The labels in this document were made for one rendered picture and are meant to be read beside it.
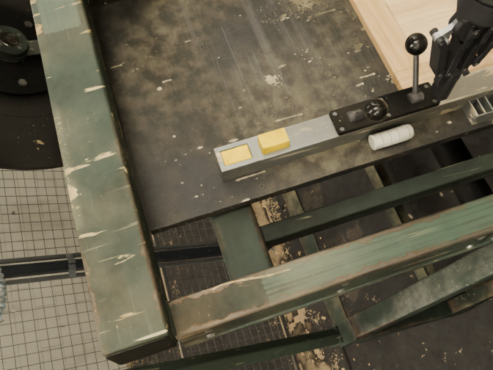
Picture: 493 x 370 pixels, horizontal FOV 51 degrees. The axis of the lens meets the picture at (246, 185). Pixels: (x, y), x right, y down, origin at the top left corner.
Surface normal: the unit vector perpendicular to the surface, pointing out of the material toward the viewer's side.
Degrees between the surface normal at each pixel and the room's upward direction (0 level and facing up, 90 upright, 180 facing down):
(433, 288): 0
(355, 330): 0
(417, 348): 0
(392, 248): 56
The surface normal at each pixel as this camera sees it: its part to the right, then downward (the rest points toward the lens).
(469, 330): -0.80, 0.00
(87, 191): -0.03, -0.42
